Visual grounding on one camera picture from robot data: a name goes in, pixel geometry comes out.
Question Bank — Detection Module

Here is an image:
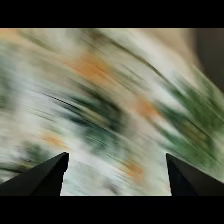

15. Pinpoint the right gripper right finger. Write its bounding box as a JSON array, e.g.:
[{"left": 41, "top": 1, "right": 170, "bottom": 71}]
[{"left": 165, "top": 152, "right": 224, "bottom": 197}]

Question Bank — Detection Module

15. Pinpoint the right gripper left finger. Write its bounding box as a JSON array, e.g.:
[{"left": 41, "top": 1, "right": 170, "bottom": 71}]
[{"left": 0, "top": 151, "right": 70, "bottom": 197}]

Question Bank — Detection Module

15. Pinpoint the white floral garment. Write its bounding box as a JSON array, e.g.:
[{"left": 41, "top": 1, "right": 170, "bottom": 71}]
[{"left": 0, "top": 28, "right": 224, "bottom": 197}]

